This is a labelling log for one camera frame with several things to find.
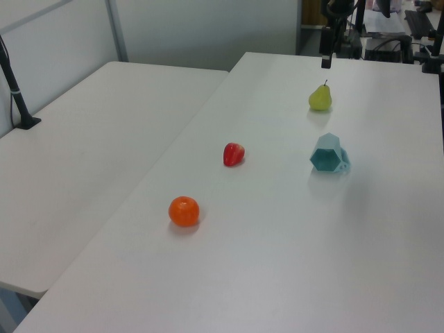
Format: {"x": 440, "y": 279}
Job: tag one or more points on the black keyboard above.
{"x": 419, "y": 23}

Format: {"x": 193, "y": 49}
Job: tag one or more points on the black clamp stand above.
{"x": 433, "y": 55}

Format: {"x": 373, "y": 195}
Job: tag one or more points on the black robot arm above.
{"x": 338, "y": 8}

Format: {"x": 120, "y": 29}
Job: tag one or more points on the red toy strawberry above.
{"x": 233, "y": 154}

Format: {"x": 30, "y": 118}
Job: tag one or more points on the black camera stand pole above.
{"x": 15, "y": 93}

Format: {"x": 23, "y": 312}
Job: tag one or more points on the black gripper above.
{"x": 326, "y": 39}

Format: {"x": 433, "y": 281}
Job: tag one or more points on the orange toy tangerine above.
{"x": 184, "y": 211}

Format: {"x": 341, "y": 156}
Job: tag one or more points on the black control box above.
{"x": 386, "y": 48}

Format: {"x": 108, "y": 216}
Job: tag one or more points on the grey partition frame post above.
{"x": 117, "y": 31}

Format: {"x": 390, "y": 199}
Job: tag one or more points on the black upright pole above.
{"x": 359, "y": 21}

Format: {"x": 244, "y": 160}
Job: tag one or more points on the teal hexagonal mug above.
{"x": 327, "y": 156}

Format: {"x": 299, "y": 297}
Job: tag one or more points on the green toy pear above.
{"x": 320, "y": 98}

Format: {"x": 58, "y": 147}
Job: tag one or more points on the white paper sheet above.
{"x": 383, "y": 22}

